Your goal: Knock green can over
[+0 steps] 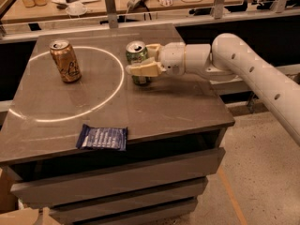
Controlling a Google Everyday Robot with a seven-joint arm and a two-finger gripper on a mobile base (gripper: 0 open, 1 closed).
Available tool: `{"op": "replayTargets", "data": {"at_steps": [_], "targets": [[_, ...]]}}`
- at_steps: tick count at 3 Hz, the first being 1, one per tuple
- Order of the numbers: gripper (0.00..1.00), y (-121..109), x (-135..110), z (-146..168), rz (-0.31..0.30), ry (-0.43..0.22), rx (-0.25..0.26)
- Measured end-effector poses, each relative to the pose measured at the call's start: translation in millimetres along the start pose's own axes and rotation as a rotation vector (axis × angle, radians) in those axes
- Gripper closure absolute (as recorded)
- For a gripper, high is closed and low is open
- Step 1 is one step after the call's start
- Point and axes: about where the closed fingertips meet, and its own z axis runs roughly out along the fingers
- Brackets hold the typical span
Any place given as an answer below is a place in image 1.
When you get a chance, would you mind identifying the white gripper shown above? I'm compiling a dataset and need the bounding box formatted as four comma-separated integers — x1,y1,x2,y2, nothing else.
126,42,186,77

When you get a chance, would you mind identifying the green soda can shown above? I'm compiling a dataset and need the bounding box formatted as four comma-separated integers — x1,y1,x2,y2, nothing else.
126,40,151,85

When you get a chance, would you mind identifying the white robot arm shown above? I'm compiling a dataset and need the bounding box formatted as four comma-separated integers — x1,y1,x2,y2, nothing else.
126,33,300,144

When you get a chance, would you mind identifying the orange soda can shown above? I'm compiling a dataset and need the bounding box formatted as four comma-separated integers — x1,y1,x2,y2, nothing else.
50,39,82,83

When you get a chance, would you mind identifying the white cup on saucer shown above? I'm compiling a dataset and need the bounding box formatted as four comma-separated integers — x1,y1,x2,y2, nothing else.
66,3,87,16

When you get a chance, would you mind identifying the blue snack packet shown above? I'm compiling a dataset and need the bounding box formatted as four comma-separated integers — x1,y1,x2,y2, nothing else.
76,124,128,151

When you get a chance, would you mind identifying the grey drawer cabinet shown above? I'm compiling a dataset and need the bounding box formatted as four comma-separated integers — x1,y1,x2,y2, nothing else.
0,24,233,225

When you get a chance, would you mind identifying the metal upright bracket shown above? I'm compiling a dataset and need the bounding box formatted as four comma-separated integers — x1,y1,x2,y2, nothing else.
105,0,118,28

